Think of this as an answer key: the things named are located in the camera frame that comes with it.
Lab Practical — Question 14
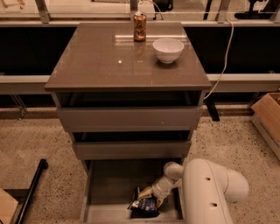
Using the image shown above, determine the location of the grey horizontal rail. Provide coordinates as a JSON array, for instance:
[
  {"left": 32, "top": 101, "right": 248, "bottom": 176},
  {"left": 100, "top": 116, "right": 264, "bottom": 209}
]
[{"left": 0, "top": 73, "right": 280, "bottom": 95}]

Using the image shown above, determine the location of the wooden board corner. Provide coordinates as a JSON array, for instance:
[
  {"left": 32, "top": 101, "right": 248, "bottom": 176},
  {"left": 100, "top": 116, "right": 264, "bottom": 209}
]
[{"left": 0, "top": 189, "right": 18, "bottom": 224}]

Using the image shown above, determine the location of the blue chip bag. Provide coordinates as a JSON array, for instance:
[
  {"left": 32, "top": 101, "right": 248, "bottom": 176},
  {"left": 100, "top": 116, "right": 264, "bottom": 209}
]
[{"left": 128, "top": 187, "right": 159, "bottom": 218}]

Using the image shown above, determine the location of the grey open bottom drawer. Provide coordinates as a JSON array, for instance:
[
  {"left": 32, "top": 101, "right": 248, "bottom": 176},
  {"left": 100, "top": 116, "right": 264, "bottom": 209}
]
[{"left": 80, "top": 159, "right": 185, "bottom": 224}]

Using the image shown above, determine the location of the grey drawer cabinet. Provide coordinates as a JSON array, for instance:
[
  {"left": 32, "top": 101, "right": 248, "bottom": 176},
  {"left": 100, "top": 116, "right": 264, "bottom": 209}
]
[{"left": 44, "top": 22, "right": 213, "bottom": 224}]

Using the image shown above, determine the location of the grey middle drawer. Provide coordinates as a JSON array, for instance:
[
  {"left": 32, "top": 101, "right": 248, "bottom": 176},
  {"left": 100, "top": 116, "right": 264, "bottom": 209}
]
[{"left": 73, "top": 141, "right": 191, "bottom": 160}]

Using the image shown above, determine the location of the grey top drawer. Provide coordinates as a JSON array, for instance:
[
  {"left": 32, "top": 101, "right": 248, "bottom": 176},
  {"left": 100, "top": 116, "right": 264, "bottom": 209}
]
[{"left": 57, "top": 107, "right": 202, "bottom": 132}]

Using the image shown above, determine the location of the white cable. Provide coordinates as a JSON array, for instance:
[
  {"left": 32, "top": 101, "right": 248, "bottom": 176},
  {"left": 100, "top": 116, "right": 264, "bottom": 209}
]
[{"left": 203, "top": 19, "right": 235, "bottom": 101}]

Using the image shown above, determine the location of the white ceramic bowl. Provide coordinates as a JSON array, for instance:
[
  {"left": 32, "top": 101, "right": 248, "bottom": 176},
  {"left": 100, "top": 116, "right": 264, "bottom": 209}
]
[{"left": 152, "top": 38, "right": 185, "bottom": 64}]

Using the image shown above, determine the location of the brown soda can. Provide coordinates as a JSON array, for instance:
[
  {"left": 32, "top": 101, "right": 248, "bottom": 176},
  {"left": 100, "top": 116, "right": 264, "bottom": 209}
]
[{"left": 133, "top": 11, "right": 146, "bottom": 41}]

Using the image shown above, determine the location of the cardboard box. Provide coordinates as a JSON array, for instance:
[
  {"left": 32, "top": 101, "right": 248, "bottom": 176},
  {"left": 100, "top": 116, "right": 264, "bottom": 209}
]
[{"left": 251, "top": 93, "right": 280, "bottom": 160}]

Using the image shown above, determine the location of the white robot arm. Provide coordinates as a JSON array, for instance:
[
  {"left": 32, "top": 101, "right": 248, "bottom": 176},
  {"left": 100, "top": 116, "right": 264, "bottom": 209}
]
[{"left": 138, "top": 158, "right": 249, "bottom": 224}]

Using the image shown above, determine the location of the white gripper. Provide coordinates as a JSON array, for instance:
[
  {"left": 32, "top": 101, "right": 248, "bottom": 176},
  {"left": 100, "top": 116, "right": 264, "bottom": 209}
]
[{"left": 137, "top": 175, "right": 181, "bottom": 207}]

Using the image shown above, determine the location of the black bracket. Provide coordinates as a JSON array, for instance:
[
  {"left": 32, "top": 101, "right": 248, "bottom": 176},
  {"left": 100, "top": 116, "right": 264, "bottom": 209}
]
[{"left": 205, "top": 97, "right": 220, "bottom": 122}]

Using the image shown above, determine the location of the black metal bar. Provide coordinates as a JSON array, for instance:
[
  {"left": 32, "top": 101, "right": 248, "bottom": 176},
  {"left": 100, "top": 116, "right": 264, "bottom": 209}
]
[{"left": 15, "top": 159, "right": 48, "bottom": 224}]

